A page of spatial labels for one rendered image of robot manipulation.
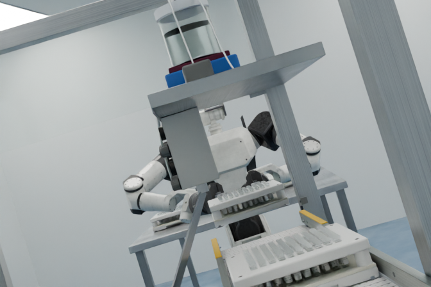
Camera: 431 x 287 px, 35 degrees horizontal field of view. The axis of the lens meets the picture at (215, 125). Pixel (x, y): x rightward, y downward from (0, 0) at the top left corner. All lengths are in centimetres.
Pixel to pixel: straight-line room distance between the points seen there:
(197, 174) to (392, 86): 93
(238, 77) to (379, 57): 51
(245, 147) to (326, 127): 393
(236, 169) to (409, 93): 191
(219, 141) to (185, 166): 103
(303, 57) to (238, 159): 143
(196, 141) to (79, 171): 554
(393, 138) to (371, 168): 578
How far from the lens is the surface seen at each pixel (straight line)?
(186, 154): 179
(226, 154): 281
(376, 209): 679
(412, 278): 105
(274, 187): 216
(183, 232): 333
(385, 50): 96
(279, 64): 142
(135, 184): 268
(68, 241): 747
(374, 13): 97
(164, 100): 140
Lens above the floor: 123
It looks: 1 degrees up
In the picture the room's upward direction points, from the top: 17 degrees counter-clockwise
